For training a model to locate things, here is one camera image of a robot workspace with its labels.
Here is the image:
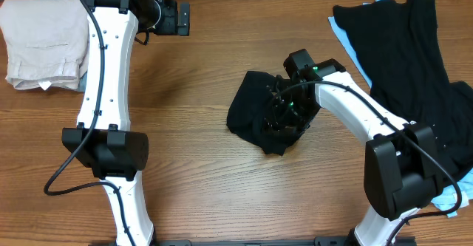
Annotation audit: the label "black garment with white logo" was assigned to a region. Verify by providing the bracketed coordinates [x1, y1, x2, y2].
[332, 0, 473, 182]

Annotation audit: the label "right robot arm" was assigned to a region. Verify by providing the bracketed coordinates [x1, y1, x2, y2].
[262, 49, 443, 246]

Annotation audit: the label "black t-shirt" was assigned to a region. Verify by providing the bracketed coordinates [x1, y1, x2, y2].
[226, 71, 304, 155]

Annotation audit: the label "folded beige shorts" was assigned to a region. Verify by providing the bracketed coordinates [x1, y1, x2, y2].
[1, 0, 89, 90]

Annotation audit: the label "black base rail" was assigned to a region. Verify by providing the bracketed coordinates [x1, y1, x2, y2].
[88, 235, 418, 246]

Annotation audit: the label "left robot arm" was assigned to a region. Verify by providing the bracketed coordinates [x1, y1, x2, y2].
[61, 0, 190, 245]

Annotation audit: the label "light blue t-shirt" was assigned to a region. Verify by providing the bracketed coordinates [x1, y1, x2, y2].
[327, 0, 473, 219]

